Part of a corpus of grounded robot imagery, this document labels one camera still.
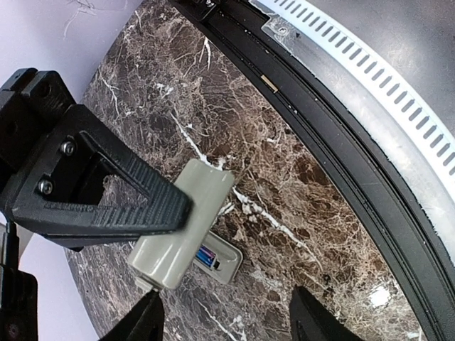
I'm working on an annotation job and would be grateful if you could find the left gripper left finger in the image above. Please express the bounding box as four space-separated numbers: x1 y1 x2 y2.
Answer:
100 291 164 341

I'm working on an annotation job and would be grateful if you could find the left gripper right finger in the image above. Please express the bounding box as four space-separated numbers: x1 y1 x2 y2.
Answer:
289 286 361 341

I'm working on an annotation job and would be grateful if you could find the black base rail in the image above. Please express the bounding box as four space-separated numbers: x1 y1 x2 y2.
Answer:
173 1 454 340

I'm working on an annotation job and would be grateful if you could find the right grey cable duct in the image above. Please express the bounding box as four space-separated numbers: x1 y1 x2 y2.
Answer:
248 0 455 171

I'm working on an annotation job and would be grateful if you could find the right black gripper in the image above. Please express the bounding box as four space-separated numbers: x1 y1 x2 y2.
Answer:
1 68 193 340

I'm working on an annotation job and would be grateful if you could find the grey remote control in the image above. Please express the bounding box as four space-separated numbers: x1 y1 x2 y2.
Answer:
193 232 243 284

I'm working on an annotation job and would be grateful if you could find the purple AAA battery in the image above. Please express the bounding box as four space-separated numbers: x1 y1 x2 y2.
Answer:
196 245 220 271

